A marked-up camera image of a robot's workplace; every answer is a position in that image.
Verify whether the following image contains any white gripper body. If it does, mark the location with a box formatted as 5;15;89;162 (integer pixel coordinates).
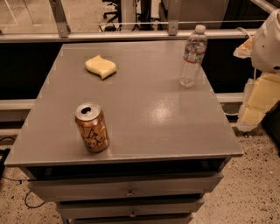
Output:
251;9;280;74

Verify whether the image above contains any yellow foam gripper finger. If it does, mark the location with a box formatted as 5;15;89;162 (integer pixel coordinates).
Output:
237;73;280;132
233;37;253;59

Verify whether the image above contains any clear plastic water bottle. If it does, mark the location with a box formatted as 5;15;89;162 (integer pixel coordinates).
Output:
179;24;207;88

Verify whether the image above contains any orange soda can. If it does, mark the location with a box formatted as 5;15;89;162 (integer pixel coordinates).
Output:
75;102;109;152

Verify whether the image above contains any yellow sponge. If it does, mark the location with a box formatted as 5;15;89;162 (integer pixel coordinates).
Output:
85;55;116;80

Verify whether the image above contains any grey drawer cabinet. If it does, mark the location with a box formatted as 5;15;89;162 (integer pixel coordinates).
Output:
6;41;242;224

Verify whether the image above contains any grey drawer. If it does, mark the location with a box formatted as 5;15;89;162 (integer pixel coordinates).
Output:
57;199;204;219
28;171;223;202

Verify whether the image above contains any top grey drawer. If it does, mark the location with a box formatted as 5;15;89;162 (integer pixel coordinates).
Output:
28;171;223;202

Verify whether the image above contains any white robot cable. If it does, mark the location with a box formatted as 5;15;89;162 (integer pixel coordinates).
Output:
236;26;252;39

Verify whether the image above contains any metal railing frame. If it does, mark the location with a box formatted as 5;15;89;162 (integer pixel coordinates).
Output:
0;0;280;44

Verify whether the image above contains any black floor cable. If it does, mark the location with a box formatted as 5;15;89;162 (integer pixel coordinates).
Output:
0;136;46;210

